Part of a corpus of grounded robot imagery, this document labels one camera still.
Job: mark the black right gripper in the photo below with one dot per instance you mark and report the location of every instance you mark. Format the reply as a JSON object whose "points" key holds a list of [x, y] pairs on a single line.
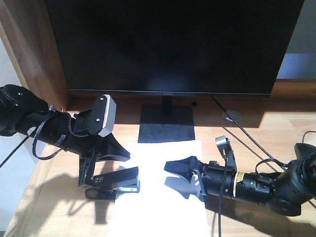
{"points": [[210, 176]]}

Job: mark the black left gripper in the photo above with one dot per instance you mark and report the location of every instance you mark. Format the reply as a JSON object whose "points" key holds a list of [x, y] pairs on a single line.
{"points": [[105, 146]]}

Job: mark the white paper sheets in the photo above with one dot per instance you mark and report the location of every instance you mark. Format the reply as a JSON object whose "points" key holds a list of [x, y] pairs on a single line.
{"points": [[166, 205]]}

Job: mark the black stapler with orange button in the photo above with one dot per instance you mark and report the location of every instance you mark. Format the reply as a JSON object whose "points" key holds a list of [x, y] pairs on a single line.
{"points": [[107, 185]]}

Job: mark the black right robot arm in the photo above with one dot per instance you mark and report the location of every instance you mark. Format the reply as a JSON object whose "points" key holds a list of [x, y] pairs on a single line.
{"points": [[281, 192]]}

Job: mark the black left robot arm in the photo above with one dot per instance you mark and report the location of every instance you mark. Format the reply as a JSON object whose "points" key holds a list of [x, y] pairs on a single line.
{"points": [[23, 112]]}

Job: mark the black monitor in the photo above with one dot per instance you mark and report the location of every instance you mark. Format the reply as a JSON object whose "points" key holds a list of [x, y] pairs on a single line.
{"points": [[172, 48]]}

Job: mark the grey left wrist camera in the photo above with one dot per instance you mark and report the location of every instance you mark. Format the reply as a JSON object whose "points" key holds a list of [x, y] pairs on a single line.
{"points": [[102, 117]]}

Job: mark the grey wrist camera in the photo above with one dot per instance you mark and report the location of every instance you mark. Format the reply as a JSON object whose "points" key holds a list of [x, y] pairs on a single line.
{"points": [[102, 117], [226, 151]]}

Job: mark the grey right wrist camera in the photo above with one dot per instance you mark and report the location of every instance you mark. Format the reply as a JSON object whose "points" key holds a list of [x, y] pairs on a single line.
{"points": [[226, 151]]}

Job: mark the grey desk cable grommet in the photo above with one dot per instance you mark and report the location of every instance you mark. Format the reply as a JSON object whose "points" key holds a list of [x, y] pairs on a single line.
{"points": [[231, 115]]}

